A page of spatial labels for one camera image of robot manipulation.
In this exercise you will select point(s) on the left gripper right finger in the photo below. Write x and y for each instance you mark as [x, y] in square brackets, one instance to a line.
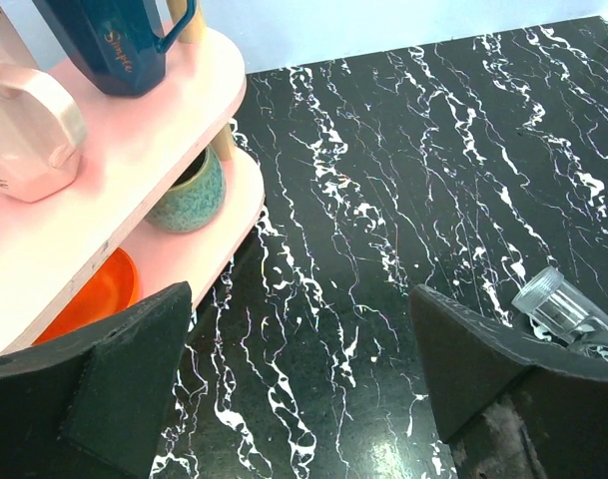
[507, 404]

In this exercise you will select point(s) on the pink three-tier wooden shelf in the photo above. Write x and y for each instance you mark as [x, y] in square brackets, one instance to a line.
[135, 150]

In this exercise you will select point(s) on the teal speckled ceramic cup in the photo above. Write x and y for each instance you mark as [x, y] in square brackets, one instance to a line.
[194, 198]

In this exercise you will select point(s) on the pink ceramic mug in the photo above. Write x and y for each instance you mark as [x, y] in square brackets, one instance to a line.
[42, 129]

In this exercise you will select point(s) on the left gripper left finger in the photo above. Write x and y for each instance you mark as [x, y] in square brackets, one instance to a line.
[93, 402]

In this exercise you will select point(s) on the dark blue ceramic mug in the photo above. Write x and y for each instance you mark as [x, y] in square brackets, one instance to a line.
[118, 45]

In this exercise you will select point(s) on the orange plastic bowl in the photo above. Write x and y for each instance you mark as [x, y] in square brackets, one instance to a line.
[114, 287]

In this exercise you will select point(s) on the black marble patterned mat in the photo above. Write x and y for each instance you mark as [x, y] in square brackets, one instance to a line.
[466, 165]

